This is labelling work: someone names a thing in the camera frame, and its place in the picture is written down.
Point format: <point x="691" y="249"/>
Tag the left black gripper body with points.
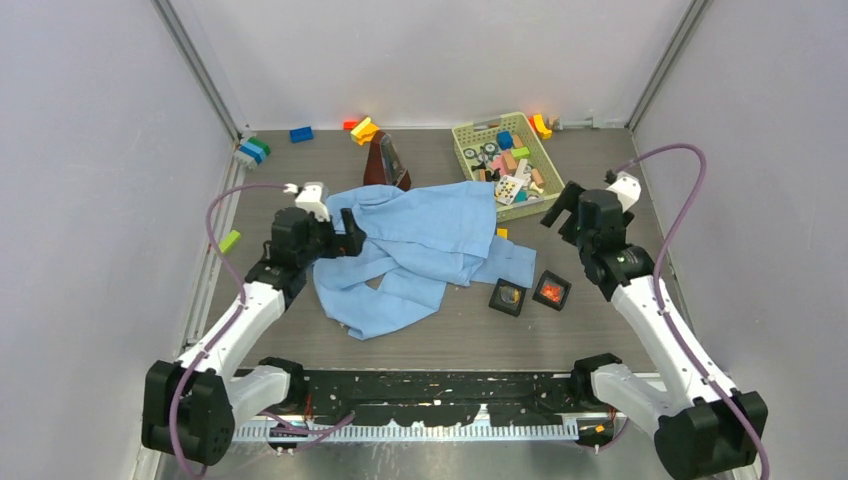
<point x="322" y="243"/>

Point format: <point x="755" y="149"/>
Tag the yellow toy block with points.
<point x="364" y="131"/>

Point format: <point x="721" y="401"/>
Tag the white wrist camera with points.
<point x="626" y="187"/>
<point x="310" y="197"/>

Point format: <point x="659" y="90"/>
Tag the orange brooch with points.
<point x="552" y="292"/>

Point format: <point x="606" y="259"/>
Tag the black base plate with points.
<point x="437" y="398"/>

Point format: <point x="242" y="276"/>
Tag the green block in basket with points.
<point x="521" y="153"/>

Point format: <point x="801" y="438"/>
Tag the black square frame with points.
<point x="549" y="276"/>
<point x="496" y="304"/>

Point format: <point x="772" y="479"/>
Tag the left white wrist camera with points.
<point x="310" y="197"/>

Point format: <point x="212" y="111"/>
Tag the yellow-green plastic basket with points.
<point x="521" y="187"/>

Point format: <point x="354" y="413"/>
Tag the light blue shirt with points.
<point x="417" y="243"/>

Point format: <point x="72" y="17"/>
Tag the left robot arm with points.
<point x="193" y="405"/>

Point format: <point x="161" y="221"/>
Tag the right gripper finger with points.
<point x="570" y="231"/>
<point x="566" y="201"/>

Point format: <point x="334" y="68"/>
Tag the blue toy brick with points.
<point x="301" y="134"/>

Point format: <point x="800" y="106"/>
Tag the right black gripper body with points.
<point x="583" y="247"/>

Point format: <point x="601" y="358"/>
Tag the blue block in basket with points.
<point x="504" y="140"/>

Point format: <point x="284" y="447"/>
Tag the lime green block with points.
<point x="228" y="241"/>

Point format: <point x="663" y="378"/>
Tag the stacked blue green bricks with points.
<point x="251" y="152"/>

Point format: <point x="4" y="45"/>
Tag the yellow arch block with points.
<point x="540" y="127"/>

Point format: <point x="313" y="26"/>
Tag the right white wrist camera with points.
<point x="626" y="187"/>

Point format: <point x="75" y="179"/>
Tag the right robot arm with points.
<point x="700" y="422"/>

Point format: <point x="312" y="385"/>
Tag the brown wooden metronome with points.
<point x="383" y="165"/>

